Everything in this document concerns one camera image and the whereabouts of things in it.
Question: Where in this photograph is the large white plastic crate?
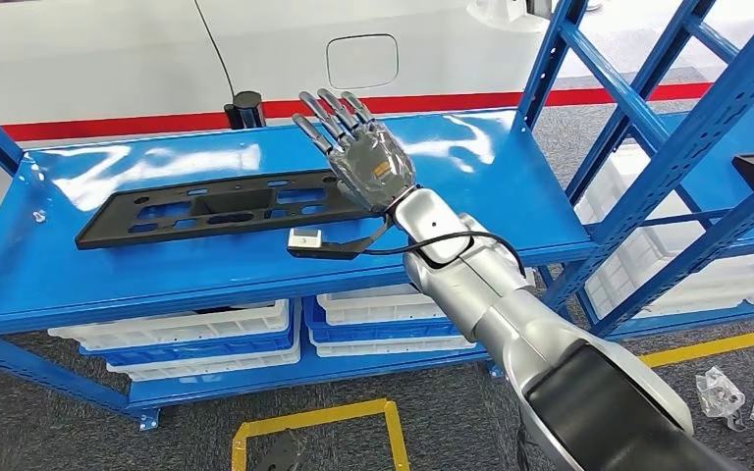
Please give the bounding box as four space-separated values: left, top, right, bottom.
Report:
571 142 754 318

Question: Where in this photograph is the blue plastic crate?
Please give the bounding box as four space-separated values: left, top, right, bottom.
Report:
78 305 296 360
302 295 462 344

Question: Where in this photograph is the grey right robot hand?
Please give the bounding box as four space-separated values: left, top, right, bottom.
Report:
291 88 417 216

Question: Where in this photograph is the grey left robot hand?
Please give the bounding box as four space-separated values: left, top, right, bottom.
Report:
256 430 310 471

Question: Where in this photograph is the red floor tape stripe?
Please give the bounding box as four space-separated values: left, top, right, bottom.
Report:
0 78 754 145

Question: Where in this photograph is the black bracket part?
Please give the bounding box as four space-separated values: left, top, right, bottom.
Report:
194 303 251 316

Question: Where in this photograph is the yellow floor tape square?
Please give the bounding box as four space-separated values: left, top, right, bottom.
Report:
636 325 754 369
230 397 410 471

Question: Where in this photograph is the black cylindrical post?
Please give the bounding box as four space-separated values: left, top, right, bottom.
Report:
223 90 266 130

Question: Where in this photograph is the blue metal shelf rack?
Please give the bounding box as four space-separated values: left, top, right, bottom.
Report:
565 0 754 340
0 0 754 434

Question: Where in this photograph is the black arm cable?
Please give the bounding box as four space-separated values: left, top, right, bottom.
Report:
363 231 528 281

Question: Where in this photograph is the white car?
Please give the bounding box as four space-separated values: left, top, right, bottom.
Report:
0 0 551 131

